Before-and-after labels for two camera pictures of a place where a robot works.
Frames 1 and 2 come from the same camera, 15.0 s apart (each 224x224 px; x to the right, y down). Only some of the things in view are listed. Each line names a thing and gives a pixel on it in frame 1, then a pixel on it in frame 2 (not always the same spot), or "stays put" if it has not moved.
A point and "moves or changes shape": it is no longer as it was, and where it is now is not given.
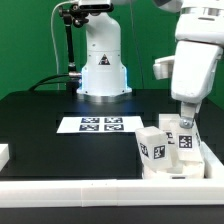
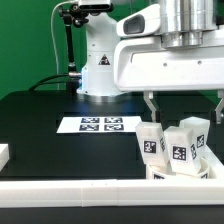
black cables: x=44 y=82 stays put
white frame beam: x=117 y=192 stays put
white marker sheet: x=105 y=124 stays put
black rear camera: x=96 y=8 stays put
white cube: x=153 y=146 moves or changes shape
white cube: x=171 y=124 -> x=200 y=132
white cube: x=188 y=143 moves or changes shape
